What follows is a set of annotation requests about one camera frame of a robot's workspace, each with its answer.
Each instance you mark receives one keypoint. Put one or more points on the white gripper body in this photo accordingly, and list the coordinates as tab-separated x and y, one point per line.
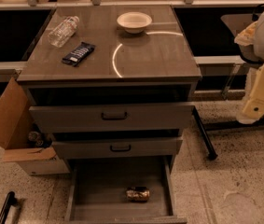
254	107

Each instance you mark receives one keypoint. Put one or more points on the middle grey drawer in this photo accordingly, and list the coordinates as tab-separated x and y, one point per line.
117	148

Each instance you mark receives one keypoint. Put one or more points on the grey drawer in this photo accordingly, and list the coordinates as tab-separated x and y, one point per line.
111	118
117	148
98	192

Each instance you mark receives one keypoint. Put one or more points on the top grey drawer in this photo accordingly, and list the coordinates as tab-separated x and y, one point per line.
111	118

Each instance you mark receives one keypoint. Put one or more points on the grey drawer cabinet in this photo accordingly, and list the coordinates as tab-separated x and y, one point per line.
153	67

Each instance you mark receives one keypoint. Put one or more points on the bottom grey drawer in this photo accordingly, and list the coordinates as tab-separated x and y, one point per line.
98	192

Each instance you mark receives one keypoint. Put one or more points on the can inside cardboard box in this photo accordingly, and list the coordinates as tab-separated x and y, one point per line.
34	136

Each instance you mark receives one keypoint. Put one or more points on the black side table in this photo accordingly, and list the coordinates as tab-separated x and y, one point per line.
237	23

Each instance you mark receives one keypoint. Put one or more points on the white paper bowl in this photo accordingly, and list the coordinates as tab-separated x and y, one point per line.
134	22

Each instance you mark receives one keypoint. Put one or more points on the dark blue snack bag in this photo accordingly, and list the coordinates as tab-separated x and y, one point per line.
78	54

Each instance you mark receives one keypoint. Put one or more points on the clear plastic water bottle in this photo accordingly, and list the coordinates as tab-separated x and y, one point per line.
62	32

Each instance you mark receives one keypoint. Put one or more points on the brown cardboard box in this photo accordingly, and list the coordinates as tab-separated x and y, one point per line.
16	123

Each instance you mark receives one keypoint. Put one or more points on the black bar on floor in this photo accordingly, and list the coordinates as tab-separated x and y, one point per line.
10	201

